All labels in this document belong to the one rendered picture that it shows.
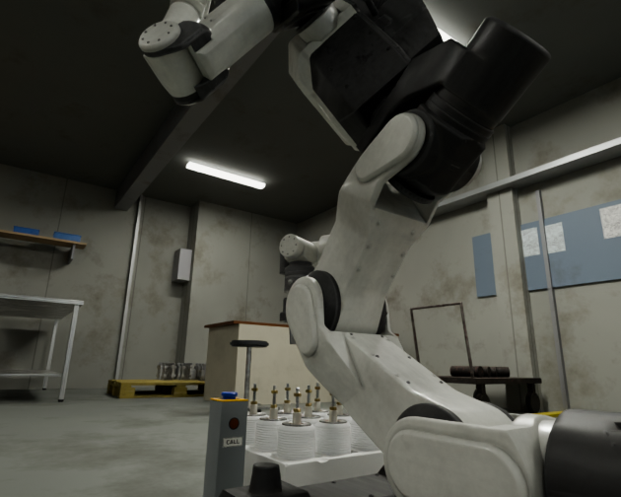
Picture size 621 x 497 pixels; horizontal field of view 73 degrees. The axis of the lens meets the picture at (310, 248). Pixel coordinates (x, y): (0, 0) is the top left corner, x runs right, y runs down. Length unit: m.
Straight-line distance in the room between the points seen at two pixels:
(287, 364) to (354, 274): 4.00
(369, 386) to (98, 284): 6.85
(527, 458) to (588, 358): 4.28
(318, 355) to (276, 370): 3.91
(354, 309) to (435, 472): 0.33
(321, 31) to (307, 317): 0.56
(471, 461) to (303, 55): 0.76
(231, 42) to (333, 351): 0.57
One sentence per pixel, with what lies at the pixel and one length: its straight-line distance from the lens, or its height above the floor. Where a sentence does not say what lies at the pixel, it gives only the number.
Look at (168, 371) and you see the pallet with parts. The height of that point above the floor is 0.28.
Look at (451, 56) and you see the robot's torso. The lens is 0.73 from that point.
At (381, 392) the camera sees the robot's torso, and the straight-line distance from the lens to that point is 0.70.
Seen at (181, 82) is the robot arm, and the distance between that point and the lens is 0.86.
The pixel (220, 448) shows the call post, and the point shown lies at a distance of 1.09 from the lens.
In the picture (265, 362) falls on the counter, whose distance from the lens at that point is 4.60.
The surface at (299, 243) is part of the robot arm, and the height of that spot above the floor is 0.71.
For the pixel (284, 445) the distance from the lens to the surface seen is 1.14.
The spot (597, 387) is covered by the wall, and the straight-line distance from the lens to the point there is 4.78.
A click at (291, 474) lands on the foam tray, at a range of 1.09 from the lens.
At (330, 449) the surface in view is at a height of 0.19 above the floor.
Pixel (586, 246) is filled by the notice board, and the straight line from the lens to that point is 4.86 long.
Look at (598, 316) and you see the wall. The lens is 4.77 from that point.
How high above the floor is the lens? 0.40
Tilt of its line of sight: 15 degrees up
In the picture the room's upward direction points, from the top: 1 degrees clockwise
